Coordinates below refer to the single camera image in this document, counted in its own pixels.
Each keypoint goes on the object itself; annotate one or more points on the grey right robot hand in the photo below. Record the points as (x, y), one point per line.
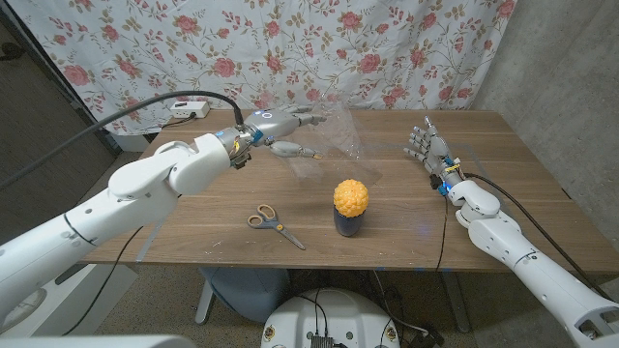
(437, 147)

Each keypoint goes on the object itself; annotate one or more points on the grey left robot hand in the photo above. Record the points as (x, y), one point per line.
(271, 123)

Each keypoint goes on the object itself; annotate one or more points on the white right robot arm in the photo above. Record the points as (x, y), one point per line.
(532, 270)

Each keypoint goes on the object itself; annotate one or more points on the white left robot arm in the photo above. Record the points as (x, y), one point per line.
(135, 193)

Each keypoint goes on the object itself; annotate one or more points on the transparent cling film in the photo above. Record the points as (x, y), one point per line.
(333, 145)

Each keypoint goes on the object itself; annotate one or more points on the floral rose curtain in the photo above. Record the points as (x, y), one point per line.
(290, 43)

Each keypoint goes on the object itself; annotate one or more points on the white power strip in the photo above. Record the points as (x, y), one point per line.
(188, 109)

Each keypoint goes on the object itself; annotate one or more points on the bumpy orange ball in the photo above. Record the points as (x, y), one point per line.
(351, 195)

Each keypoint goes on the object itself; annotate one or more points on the dark cup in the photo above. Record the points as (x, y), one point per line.
(347, 226)

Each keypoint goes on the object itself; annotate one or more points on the grey table leg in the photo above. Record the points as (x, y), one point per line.
(455, 299)

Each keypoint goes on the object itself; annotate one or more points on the blue grey stool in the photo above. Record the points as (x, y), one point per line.
(246, 292)

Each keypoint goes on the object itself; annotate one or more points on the white table leg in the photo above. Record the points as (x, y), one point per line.
(204, 302)

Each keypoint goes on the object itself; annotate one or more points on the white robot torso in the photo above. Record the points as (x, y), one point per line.
(333, 319)

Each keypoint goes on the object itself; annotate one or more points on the white floor platform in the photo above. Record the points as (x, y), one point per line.
(97, 299)

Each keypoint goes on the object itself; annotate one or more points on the white robot body rim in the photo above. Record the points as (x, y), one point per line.
(97, 342)

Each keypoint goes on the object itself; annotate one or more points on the white sneaker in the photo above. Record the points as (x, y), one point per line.
(24, 309)

